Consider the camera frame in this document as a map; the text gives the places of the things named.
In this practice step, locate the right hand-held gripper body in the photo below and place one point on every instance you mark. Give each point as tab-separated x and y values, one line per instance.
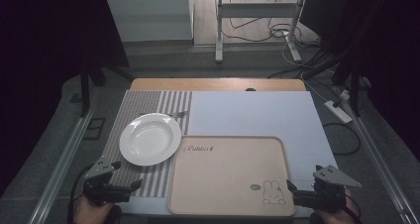
325	194

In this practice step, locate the wooden table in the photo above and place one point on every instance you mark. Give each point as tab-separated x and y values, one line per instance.
214	84

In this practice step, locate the person's left hand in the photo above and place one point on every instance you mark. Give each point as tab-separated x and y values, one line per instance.
87	214

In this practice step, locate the beige tray with rabbit print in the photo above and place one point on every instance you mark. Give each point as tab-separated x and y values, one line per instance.
228	177

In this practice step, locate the aluminium floor rail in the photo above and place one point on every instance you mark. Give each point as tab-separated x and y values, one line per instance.
62	164
379	164

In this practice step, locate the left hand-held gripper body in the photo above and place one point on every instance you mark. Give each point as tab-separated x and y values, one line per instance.
99	191

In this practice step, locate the white power strip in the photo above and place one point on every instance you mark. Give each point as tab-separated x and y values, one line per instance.
337	111

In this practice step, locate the white round plate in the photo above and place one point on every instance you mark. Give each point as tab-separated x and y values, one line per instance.
150	139

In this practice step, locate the person's right hand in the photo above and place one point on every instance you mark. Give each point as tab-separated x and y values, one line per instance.
336	217

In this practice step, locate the black rectangular floor frame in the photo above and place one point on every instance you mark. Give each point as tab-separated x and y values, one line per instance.
95	128

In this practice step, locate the small black round knob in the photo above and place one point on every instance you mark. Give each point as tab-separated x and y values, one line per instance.
250	89

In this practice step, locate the white metal desk frame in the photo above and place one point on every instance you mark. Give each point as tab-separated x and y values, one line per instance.
257	10

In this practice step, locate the light blue table mat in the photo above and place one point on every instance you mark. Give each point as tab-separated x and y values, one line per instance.
251	115

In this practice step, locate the light grey cabinet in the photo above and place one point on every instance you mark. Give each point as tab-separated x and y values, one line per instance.
148	17

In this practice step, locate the black metal stand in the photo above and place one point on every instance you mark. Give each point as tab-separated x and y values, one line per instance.
355	91
85	91

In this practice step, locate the grey striped placemat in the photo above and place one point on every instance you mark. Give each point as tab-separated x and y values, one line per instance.
142	100

